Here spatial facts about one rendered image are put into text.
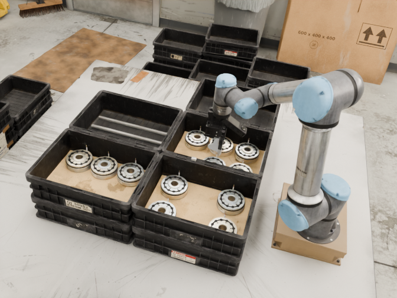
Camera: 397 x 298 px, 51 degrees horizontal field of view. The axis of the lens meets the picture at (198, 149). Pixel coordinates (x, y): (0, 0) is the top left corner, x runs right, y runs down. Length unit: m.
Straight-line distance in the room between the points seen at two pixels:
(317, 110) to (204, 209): 0.61
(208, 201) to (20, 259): 0.70
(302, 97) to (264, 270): 0.69
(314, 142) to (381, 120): 2.64
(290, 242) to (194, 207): 0.38
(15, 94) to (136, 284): 1.83
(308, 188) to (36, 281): 0.95
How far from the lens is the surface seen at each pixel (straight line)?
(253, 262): 1.61
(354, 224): 1.87
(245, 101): 1.49
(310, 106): 1.19
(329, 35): 4.26
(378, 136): 3.68
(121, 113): 1.98
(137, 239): 1.55
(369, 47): 4.32
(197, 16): 4.61
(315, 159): 1.30
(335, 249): 1.64
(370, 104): 4.06
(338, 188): 1.50
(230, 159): 1.77
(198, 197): 1.60
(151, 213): 1.41
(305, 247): 1.64
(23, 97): 2.97
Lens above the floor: 2.00
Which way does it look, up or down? 41 degrees down
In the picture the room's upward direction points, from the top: 7 degrees clockwise
